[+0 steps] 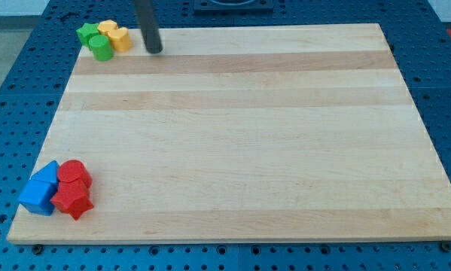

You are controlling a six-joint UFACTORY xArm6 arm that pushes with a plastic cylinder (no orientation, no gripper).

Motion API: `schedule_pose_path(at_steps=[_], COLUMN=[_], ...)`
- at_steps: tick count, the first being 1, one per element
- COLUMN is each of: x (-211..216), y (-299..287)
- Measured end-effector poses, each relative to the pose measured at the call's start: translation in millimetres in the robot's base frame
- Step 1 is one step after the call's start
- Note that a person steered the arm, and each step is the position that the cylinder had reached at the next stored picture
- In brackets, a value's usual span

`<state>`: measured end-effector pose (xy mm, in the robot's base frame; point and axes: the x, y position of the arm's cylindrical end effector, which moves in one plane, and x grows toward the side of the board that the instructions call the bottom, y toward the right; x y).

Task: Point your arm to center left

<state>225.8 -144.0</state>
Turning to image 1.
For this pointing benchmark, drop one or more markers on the black cylindrical robot arm stick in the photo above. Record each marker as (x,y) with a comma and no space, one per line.
(148,24)

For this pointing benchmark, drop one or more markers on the light wooden board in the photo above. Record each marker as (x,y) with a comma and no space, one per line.
(246,134)

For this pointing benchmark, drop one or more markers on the yellow heart block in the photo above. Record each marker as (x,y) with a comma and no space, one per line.
(120,39)

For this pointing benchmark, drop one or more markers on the green cylinder block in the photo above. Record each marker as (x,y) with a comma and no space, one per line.
(101,48)

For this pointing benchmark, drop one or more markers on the red cylinder block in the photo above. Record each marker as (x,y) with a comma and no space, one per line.
(74,170)

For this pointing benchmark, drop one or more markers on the yellow pentagon block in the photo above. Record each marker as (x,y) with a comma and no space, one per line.
(105,26)

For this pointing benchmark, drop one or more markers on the red star block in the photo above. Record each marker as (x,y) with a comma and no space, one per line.
(72,198)

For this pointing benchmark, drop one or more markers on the green star block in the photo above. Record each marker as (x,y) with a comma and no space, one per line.
(86,32)

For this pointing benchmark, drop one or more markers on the blue triangle block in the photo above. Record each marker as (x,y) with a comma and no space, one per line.
(47,174)

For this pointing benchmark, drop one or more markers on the blue cube block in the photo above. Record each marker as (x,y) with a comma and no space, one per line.
(36,196)

